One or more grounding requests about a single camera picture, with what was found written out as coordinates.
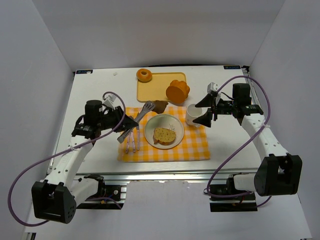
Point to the pink handled fork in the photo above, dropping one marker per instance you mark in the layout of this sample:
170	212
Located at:
132	139

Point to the yellow plastic tray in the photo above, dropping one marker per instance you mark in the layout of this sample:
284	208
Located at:
155	89

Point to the white ceramic mug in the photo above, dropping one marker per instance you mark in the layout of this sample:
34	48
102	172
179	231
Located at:
193	112

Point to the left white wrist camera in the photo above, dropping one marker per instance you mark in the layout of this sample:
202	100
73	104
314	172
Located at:
109	101

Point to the green white ceramic plate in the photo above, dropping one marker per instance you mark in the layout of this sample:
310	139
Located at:
164	121

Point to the aluminium frame rail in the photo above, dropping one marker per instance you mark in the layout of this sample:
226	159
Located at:
155	178

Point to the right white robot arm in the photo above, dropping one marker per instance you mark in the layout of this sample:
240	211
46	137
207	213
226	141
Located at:
279	172

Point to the brown chocolate muffin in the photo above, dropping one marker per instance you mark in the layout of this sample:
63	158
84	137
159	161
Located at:
159	106

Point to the blue table label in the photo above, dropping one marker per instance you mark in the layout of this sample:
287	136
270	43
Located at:
84	71
231	67

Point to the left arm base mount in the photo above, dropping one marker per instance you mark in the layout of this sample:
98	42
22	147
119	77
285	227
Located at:
107	192

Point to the sliced loaf bread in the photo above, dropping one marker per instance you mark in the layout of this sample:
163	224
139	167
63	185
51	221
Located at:
163	136

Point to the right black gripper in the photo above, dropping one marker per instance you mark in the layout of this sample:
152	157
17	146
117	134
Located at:
215	110

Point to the ring doughnut bread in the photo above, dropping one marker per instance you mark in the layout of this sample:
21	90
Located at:
144	75

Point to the yellow checkered cloth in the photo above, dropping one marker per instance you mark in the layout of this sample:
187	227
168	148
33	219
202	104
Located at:
193	147

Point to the right blue table label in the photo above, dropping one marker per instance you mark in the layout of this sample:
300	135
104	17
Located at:
231	67

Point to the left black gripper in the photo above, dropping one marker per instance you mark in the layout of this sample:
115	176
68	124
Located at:
120	117

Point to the pink handled knife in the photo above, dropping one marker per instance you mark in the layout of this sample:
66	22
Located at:
138	137

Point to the left blue table label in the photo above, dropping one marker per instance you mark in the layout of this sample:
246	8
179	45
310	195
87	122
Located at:
84	71

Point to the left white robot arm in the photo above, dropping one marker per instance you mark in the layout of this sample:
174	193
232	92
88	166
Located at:
57	196

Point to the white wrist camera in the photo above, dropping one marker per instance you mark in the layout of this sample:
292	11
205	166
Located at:
109	101
212	88

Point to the large orange bundt cake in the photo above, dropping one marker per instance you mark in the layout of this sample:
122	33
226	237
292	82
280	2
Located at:
177	92

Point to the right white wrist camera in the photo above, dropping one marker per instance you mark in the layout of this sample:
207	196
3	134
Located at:
212	88

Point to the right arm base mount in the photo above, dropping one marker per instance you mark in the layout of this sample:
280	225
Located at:
230	200

